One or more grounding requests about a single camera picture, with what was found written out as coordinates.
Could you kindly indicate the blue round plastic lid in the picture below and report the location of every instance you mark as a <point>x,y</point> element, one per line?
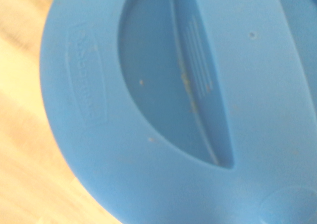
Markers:
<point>173,110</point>

